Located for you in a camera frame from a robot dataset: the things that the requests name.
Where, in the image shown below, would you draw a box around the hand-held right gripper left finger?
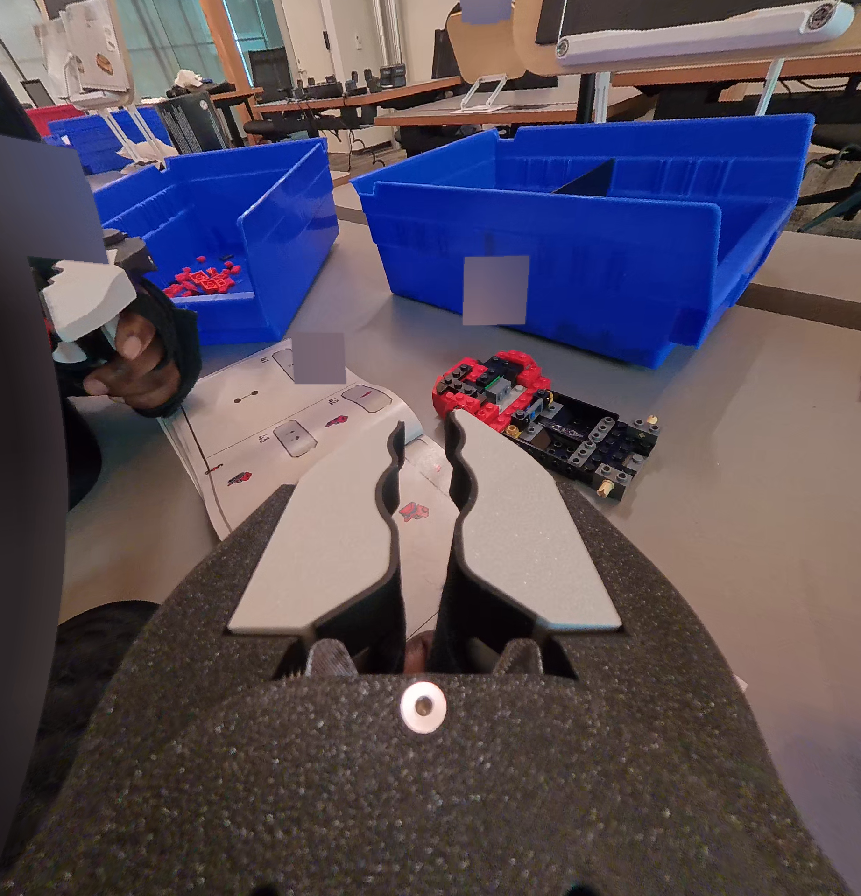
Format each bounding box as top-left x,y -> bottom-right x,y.
226,420 -> 408,636

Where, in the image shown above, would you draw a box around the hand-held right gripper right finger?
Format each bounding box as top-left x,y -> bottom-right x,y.
445,409 -> 624,636

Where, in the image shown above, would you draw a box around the pile of red lego pieces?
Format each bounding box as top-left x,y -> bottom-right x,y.
161,253 -> 244,298

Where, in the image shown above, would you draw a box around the lego instruction booklet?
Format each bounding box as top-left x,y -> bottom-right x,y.
157,339 -> 468,634

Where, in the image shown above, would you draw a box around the red and black lego car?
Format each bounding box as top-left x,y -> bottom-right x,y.
430,350 -> 661,501

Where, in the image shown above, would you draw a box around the person's left hand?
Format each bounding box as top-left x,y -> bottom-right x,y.
82,279 -> 203,420

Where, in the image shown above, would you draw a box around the blue plastic bin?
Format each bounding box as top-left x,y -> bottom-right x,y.
47,105 -> 176,176

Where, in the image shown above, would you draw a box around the black printed box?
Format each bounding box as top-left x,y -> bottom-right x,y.
156,91 -> 230,153

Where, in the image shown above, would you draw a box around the blue bin with red pieces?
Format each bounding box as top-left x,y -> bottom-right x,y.
93,136 -> 339,347

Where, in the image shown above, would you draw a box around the white printed paper sheets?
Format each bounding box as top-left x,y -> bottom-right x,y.
42,0 -> 137,112

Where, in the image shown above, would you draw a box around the large blue divided bin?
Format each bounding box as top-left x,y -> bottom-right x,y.
350,113 -> 817,370

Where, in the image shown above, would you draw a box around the black computer monitor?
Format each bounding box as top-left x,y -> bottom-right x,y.
247,48 -> 293,95

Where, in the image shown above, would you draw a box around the long wooden desk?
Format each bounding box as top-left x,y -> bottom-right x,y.
252,76 -> 466,141

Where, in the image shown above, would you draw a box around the wooden edged desk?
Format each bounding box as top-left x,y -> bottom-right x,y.
613,52 -> 861,127
374,87 -> 663,158

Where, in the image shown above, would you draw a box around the black office chair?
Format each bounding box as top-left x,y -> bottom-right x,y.
798,122 -> 861,233

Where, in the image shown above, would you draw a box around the white cylindrical bar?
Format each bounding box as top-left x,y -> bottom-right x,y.
555,0 -> 856,71

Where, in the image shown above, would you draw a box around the wooden post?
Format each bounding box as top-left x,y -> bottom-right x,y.
199,0 -> 258,149

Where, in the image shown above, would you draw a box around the white wire laptop stand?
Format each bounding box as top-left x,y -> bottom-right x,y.
459,76 -> 512,115

